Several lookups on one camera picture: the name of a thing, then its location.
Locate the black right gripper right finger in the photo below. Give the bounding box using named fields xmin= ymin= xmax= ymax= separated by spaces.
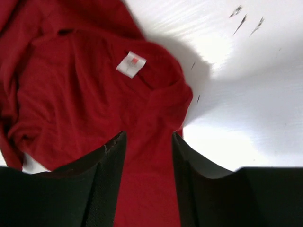
xmin=172 ymin=134 xmax=303 ymax=227

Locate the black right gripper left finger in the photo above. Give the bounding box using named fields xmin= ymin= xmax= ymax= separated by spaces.
xmin=0 ymin=132 xmax=126 ymax=227

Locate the dark red t shirt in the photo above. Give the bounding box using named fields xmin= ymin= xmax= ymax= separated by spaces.
xmin=0 ymin=0 xmax=193 ymax=227

